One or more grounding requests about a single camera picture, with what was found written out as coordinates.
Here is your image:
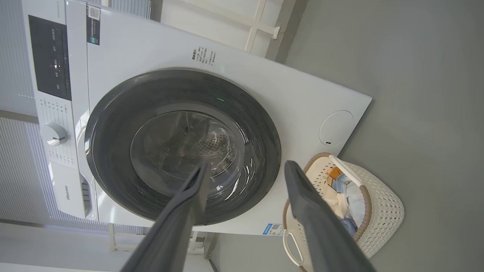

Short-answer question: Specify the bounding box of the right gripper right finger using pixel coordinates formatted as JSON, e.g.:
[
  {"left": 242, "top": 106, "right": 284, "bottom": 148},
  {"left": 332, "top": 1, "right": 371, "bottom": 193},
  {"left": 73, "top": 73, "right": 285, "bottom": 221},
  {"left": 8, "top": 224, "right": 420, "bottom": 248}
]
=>
[{"left": 284, "top": 161, "right": 377, "bottom": 272}]

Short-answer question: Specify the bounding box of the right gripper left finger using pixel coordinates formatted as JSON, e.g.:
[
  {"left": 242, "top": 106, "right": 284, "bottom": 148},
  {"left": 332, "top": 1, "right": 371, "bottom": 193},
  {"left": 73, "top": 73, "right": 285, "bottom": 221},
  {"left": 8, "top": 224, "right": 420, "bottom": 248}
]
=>
[{"left": 120, "top": 162, "right": 211, "bottom": 272}]

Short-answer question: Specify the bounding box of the blue cartoon print garment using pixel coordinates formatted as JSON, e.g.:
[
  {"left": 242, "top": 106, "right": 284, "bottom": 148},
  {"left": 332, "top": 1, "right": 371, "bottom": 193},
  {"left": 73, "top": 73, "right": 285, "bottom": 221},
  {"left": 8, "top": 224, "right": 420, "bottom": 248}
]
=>
[{"left": 338, "top": 216, "right": 358, "bottom": 238}]

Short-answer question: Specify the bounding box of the light blue cream orange garment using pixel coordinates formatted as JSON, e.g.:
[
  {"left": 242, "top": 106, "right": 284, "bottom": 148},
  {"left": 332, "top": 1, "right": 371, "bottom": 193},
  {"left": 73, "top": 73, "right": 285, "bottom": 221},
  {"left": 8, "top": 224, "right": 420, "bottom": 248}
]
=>
[{"left": 325, "top": 166, "right": 366, "bottom": 223}]

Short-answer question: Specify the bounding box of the dark round washer door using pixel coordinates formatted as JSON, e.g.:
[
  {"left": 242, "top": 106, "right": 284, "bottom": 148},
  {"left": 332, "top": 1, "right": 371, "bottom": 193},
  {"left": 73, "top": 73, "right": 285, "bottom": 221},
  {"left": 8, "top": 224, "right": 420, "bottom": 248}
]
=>
[{"left": 84, "top": 68, "right": 282, "bottom": 226}]

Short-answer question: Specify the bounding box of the white front-load washing machine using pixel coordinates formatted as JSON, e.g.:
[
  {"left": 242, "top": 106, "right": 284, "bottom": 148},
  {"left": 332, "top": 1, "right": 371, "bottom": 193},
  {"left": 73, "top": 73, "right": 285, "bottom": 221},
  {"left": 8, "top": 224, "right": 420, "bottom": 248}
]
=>
[{"left": 21, "top": 0, "right": 373, "bottom": 236}]

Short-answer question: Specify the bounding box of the white washing machine dial knob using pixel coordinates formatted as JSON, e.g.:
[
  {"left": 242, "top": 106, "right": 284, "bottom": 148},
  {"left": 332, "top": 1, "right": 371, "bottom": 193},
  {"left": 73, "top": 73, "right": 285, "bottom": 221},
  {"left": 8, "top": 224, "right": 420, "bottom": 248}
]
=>
[{"left": 40, "top": 122, "right": 68, "bottom": 147}]

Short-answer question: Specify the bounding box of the black washing machine display panel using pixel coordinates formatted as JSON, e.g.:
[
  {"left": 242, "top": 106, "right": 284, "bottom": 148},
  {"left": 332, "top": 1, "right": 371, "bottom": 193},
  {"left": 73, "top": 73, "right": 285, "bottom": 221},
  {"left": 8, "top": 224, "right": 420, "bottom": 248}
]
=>
[{"left": 28, "top": 15, "right": 72, "bottom": 101}]

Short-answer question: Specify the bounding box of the blue energy label sticker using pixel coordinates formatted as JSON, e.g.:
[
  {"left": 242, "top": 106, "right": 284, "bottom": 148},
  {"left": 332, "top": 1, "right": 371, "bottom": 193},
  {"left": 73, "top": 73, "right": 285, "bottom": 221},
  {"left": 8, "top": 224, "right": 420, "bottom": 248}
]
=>
[{"left": 263, "top": 223, "right": 284, "bottom": 236}]

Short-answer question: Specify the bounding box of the cream perforated laundry basket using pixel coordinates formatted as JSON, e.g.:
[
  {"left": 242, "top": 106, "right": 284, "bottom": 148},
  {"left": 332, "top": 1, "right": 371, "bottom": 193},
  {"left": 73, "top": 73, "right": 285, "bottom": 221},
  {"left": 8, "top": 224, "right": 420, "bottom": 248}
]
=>
[{"left": 282, "top": 152, "right": 405, "bottom": 272}]

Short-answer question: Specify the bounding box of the round drain filter cover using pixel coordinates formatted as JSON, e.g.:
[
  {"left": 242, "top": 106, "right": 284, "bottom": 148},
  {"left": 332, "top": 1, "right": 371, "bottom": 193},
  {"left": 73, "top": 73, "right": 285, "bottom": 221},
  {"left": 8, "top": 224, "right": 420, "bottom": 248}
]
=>
[{"left": 319, "top": 110, "right": 355, "bottom": 147}]

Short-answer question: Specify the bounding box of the dark QR code sticker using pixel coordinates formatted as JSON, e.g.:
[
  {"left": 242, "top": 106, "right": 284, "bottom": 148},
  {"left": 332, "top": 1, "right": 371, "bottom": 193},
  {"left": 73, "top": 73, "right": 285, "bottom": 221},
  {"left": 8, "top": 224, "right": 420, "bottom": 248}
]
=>
[{"left": 86, "top": 4, "right": 101, "bottom": 46}]

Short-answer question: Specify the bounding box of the white metal frame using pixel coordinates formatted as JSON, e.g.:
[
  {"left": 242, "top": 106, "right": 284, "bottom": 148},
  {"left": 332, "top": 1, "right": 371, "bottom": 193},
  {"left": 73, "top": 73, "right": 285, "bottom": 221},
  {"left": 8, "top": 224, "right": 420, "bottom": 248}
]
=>
[
  {"left": 109, "top": 223, "right": 212, "bottom": 261},
  {"left": 244, "top": 0, "right": 281, "bottom": 53}
]

